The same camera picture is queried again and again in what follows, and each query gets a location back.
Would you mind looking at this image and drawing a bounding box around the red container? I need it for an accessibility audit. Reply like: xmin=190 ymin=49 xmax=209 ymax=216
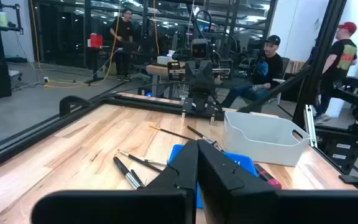
xmin=89 ymin=33 xmax=104 ymax=49

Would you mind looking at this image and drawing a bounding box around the blue plastic basket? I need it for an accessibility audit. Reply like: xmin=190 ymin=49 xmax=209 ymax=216
xmin=168 ymin=143 xmax=259 ymax=210

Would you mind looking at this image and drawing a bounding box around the black aluminium table frame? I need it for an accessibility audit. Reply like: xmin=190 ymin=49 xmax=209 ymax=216
xmin=0 ymin=0 xmax=358 ymax=190

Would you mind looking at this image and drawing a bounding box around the thick black brush silver ferrule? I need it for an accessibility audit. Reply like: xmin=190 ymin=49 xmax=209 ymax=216
xmin=112 ymin=156 xmax=145 ymax=190

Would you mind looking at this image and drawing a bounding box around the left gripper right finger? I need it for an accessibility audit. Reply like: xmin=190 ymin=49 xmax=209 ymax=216
xmin=196 ymin=139 xmax=358 ymax=224

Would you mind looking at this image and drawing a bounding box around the black standing desk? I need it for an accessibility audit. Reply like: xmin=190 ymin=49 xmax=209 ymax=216
xmin=85 ymin=45 xmax=142 ymax=85

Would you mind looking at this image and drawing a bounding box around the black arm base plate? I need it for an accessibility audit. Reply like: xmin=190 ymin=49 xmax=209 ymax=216
xmin=181 ymin=104 xmax=218 ymax=121

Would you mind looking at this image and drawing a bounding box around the black equipment cart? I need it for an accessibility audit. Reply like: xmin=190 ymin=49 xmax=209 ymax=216
xmin=315 ymin=76 xmax=358 ymax=175

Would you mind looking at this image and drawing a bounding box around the black triangular bracket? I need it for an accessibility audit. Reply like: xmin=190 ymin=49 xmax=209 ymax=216
xmin=58 ymin=95 xmax=91 ymax=118

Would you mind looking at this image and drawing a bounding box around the wooden table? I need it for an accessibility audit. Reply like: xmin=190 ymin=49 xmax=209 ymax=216
xmin=145 ymin=63 xmax=188 ymax=98

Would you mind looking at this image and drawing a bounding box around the thin paintbrush silver ferrule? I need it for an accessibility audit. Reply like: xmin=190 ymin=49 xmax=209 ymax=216
xmin=141 ymin=158 xmax=169 ymax=166

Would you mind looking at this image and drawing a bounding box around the pink paint bottle white cap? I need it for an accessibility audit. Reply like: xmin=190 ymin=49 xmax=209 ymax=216
xmin=252 ymin=161 xmax=283 ymax=190

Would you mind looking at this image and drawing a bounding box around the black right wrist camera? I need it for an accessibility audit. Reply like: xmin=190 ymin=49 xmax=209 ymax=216
xmin=191 ymin=38 xmax=210 ymax=60

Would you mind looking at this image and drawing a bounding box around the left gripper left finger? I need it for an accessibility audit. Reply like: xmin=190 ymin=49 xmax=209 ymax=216
xmin=31 ymin=139 xmax=199 ymax=224

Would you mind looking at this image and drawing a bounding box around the grey plastic bin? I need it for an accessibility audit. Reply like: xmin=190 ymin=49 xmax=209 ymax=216
xmin=223 ymin=111 xmax=311 ymax=167

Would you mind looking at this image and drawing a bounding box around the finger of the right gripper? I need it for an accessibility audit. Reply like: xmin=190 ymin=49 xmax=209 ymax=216
xmin=199 ymin=63 xmax=214 ymax=94
xmin=185 ymin=63 xmax=200 ymax=94

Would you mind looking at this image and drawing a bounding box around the person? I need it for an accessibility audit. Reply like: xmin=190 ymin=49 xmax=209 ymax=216
xmin=109 ymin=8 xmax=135 ymax=82
xmin=221 ymin=34 xmax=285 ymax=110
xmin=314 ymin=21 xmax=358 ymax=124

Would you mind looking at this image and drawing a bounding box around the long yellow cable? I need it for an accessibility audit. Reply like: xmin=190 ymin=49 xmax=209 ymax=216
xmin=44 ymin=0 xmax=122 ymax=90

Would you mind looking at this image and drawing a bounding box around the silver aluminium extrusion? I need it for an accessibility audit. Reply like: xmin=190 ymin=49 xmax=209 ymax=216
xmin=303 ymin=105 xmax=319 ymax=148

